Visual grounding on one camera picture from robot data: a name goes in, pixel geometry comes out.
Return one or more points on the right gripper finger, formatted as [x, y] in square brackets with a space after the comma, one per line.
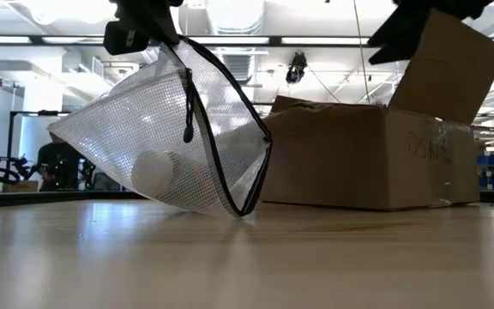
[401, 28]
[401, 50]

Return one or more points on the grey mesh zipper pouch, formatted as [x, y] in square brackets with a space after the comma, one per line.
[144, 129]

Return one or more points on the black background rig frame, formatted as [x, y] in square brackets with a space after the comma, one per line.
[10, 137]

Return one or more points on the taped brown cardboard box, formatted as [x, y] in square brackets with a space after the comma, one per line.
[337, 159]

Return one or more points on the black background chair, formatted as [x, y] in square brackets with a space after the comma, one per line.
[105, 182]

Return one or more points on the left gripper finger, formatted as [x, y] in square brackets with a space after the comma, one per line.
[163, 21]

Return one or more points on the person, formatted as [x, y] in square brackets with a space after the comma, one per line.
[58, 167]

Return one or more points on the small background cardboard box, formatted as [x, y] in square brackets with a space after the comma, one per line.
[19, 186]

